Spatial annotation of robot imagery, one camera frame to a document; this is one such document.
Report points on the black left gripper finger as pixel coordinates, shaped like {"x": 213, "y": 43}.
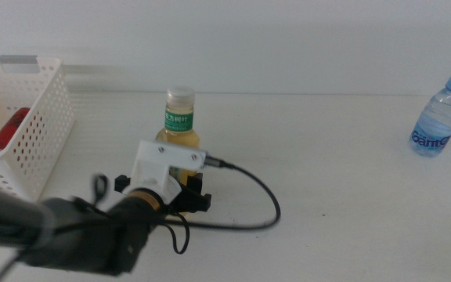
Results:
{"x": 195, "y": 184}

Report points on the yellow tea bottle green label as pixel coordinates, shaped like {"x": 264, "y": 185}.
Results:
{"x": 178, "y": 117}

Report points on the red cola can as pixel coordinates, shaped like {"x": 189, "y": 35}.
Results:
{"x": 6, "y": 131}

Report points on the clear water bottle blue cap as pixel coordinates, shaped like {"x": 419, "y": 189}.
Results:
{"x": 437, "y": 121}

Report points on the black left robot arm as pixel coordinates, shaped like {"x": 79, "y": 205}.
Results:
{"x": 84, "y": 235}

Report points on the white perforated plastic basket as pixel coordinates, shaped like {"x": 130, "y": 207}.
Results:
{"x": 45, "y": 129}

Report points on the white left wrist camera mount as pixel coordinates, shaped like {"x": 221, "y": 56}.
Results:
{"x": 159, "y": 160}

